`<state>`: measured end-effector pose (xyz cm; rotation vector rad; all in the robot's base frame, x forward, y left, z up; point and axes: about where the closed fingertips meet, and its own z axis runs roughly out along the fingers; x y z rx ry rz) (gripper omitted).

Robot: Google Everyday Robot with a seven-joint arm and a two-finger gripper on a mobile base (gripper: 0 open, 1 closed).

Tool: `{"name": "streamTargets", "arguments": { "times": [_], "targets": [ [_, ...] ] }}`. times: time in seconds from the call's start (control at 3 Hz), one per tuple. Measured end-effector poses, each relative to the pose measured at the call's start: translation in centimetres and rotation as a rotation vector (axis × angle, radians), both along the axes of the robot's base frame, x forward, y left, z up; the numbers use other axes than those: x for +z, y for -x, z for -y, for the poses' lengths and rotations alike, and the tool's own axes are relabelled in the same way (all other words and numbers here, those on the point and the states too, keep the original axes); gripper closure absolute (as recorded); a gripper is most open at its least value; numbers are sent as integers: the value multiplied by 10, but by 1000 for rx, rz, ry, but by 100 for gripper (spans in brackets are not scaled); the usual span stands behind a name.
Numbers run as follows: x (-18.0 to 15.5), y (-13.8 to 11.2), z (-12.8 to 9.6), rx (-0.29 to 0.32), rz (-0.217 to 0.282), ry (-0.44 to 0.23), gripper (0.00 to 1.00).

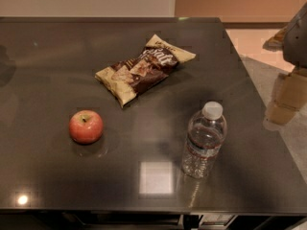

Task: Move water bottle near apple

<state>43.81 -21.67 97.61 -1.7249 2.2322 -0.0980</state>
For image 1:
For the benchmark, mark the red apple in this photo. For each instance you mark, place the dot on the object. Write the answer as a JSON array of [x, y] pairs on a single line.
[[86, 127]]

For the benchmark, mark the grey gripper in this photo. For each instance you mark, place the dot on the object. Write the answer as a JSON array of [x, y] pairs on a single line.
[[296, 42]]

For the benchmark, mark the clear plastic water bottle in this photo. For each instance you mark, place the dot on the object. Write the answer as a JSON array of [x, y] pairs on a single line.
[[206, 133]]

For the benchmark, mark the brown white chip bag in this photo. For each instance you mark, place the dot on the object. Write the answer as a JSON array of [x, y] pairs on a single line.
[[129, 78]]

